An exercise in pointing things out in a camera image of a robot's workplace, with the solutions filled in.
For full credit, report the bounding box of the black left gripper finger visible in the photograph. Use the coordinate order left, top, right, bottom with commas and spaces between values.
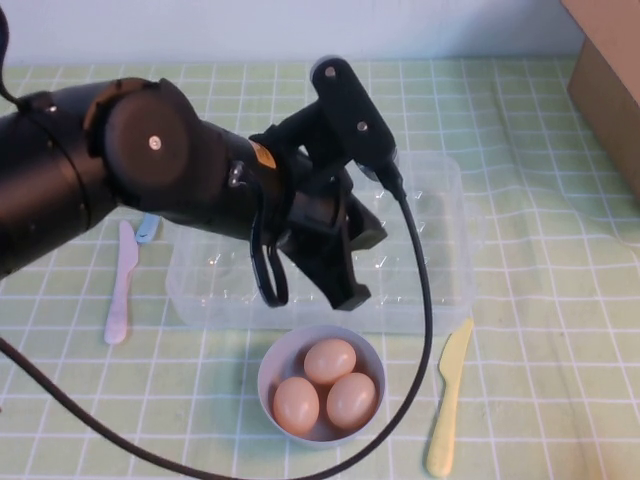
347, 192, 389, 251
287, 232, 372, 311

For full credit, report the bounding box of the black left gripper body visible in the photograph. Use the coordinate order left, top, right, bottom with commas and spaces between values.
248, 124, 357, 262

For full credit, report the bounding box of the brown egg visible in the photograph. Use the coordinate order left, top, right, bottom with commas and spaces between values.
272, 376, 321, 435
326, 372, 378, 430
303, 338, 358, 386

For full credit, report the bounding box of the clear plastic egg box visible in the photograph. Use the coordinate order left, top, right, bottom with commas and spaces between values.
165, 151, 485, 337

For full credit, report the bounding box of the brown cardboard box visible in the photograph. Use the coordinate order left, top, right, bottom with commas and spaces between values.
559, 0, 640, 201

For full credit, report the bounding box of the grey round bowl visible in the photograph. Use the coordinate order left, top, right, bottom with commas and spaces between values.
256, 324, 387, 444

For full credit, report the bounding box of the blue plastic fork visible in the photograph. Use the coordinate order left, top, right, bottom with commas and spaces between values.
135, 215, 162, 245

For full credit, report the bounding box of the yellow plastic knife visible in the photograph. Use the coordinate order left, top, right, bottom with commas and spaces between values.
425, 317, 475, 478

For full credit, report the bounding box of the green checked tablecloth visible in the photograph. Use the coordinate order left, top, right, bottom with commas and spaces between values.
0, 57, 640, 480

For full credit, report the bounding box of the pink plastic knife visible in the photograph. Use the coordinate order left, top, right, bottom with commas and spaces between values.
103, 220, 140, 345

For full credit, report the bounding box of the black camera cable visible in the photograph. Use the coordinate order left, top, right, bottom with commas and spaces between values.
0, 0, 435, 480

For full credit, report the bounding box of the black looped cable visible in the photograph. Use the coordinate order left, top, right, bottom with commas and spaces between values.
251, 197, 290, 309

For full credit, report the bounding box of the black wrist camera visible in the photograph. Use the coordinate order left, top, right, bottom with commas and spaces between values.
273, 53, 401, 181

